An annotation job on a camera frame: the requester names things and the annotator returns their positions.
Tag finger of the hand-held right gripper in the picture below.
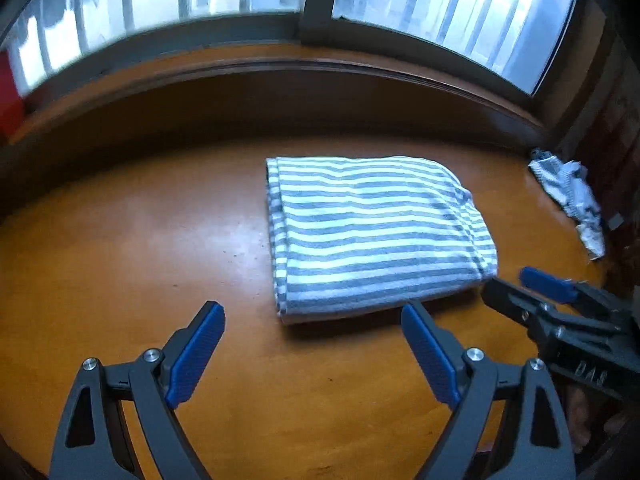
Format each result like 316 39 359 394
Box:
519 266 626 327
481 277 623 357

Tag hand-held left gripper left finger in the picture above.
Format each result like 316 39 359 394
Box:
48 301 226 480

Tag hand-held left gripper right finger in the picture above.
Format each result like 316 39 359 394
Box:
401 301 577 480

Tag wide-striped pants with grey cuffs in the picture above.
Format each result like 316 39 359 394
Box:
265 156 499 326

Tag person's right hand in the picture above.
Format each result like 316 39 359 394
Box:
565 387 629 456

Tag white star-print cloth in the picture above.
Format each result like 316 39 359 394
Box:
562 160 607 261

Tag red patterned fabric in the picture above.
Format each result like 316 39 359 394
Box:
595 35 640 241

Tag wooden window sill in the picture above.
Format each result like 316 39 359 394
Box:
0 42 551 181

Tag red box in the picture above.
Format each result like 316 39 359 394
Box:
0 52 26 136

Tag window with grey frame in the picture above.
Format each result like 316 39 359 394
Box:
0 0 583 98

